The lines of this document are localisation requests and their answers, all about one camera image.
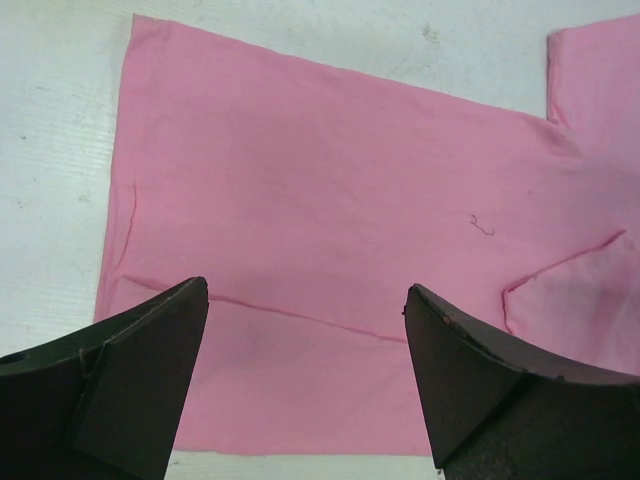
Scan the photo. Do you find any pink t shirt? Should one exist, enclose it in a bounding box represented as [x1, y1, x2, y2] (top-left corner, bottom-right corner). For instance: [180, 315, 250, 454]
[95, 16, 639, 455]

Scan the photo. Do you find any dark loose thread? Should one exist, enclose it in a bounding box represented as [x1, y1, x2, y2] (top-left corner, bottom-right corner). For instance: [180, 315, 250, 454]
[470, 214, 496, 236]

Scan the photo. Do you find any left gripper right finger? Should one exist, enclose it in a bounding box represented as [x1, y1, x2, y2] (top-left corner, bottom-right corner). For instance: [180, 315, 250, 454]
[404, 284, 639, 479]

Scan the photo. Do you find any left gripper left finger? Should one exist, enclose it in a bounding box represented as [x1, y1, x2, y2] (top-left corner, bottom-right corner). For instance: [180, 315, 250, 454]
[1, 277, 209, 479]

